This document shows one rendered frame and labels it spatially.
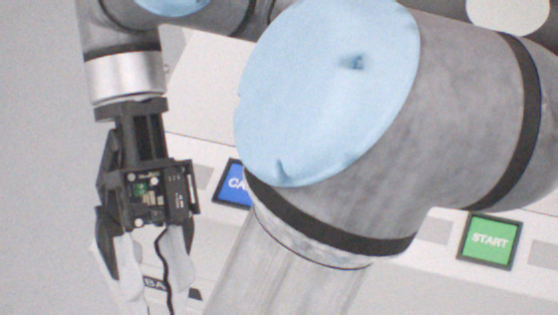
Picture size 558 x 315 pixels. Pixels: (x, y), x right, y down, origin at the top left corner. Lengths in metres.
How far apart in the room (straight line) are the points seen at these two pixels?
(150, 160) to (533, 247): 0.39
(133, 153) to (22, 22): 1.75
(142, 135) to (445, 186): 0.46
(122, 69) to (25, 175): 1.46
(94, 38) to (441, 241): 0.40
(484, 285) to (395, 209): 0.50
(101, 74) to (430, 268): 0.37
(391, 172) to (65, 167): 1.89
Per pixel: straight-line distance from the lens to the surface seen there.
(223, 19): 1.07
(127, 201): 1.09
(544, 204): 1.34
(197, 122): 1.50
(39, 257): 2.44
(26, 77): 2.72
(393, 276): 1.23
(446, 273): 1.20
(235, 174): 1.27
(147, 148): 1.11
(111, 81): 1.12
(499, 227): 1.22
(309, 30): 0.69
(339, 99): 0.65
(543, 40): 1.45
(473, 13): 1.47
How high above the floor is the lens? 2.00
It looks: 54 degrees down
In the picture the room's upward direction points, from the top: 11 degrees counter-clockwise
